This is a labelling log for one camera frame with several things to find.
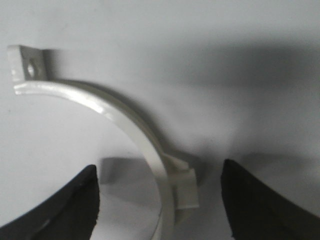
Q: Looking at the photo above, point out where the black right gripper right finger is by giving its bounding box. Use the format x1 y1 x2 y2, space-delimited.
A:
220 159 320 240

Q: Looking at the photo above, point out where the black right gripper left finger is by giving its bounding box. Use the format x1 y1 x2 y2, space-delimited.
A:
0 164 100 240

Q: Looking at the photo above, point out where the white half pipe clamp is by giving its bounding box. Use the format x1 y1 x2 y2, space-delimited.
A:
7 45 199 240

